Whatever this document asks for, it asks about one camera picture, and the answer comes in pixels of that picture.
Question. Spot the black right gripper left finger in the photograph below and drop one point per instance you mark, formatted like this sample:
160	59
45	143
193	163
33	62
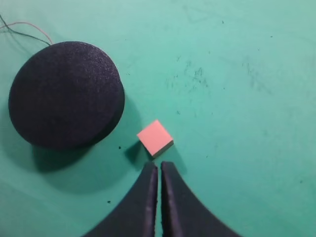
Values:
135	215

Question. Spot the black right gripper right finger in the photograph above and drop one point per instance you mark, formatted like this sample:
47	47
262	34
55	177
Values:
183	215

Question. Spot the pink cube block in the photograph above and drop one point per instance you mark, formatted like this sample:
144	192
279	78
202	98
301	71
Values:
155	138

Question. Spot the black round turntable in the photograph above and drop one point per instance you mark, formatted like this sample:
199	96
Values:
66	96

